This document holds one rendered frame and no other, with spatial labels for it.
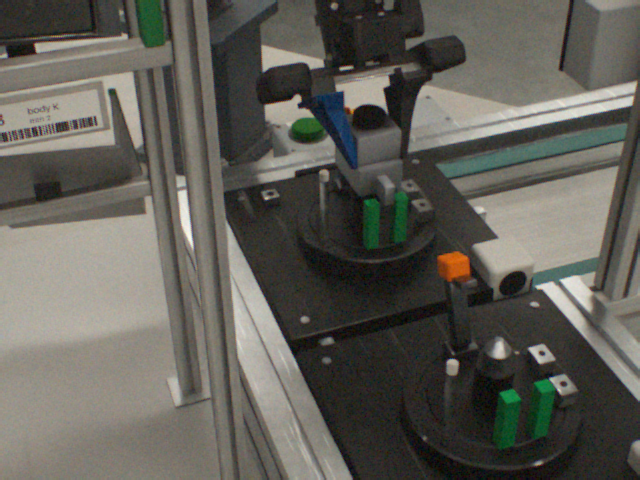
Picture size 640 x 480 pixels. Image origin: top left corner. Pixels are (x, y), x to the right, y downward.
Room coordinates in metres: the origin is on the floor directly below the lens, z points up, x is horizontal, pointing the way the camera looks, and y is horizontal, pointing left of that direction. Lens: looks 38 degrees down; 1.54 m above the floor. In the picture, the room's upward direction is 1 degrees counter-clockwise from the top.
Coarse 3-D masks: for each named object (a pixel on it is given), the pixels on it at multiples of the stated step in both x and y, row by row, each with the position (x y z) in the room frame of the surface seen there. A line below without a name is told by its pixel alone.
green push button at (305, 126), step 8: (296, 120) 0.97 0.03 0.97; (304, 120) 0.97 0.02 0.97; (312, 120) 0.97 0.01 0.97; (296, 128) 0.95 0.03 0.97; (304, 128) 0.95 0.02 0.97; (312, 128) 0.95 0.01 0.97; (320, 128) 0.95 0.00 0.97; (296, 136) 0.95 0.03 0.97; (304, 136) 0.94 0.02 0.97; (312, 136) 0.94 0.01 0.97; (320, 136) 0.95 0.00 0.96
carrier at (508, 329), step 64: (448, 320) 0.62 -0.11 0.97; (512, 320) 0.62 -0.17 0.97; (320, 384) 0.55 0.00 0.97; (384, 384) 0.55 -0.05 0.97; (448, 384) 0.46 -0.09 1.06; (512, 384) 0.51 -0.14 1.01; (576, 384) 0.54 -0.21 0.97; (384, 448) 0.48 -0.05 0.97; (448, 448) 0.46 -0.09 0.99; (512, 448) 0.46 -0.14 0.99; (576, 448) 0.48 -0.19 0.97
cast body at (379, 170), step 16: (368, 112) 0.75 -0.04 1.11; (384, 112) 0.75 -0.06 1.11; (352, 128) 0.74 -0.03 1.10; (368, 128) 0.74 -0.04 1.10; (384, 128) 0.74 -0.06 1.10; (368, 144) 0.73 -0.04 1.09; (384, 144) 0.73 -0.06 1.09; (336, 160) 0.77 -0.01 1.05; (368, 160) 0.73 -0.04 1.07; (384, 160) 0.73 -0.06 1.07; (400, 160) 0.73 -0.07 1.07; (352, 176) 0.73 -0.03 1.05; (368, 176) 0.72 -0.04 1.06; (384, 176) 0.72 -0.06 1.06; (400, 176) 0.73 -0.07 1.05; (368, 192) 0.72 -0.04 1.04; (384, 192) 0.70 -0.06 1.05
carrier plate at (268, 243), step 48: (240, 192) 0.83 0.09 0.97; (288, 192) 0.82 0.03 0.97; (432, 192) 0.82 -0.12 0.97; (240, 240) 0.75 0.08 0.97; (288, 240) 0.74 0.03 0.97; (480, 240) 0.74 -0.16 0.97; (288, 288) 0.67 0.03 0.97; (336, 288) 0.67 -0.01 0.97; (384, 288) 0.67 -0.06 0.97; (432, 288) 0.67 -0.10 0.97; (480, 288) 0.67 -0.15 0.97; (288, 336) 0.61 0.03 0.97; (336, 336) 0.61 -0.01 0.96
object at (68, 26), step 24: (0, 0) 0.50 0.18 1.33; (24, 0) 0.50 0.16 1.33; (48, 0) 0.50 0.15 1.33; (72, 0) 0.50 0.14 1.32; (96, 0) 0.52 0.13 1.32; (0, 24) 0.49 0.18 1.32; (24, 24) 0.49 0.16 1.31; (48, 24) 0.50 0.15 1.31; (72, 24) 0.50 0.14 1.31; (96, 24) 0.50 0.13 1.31; (120, 24) 0.75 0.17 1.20
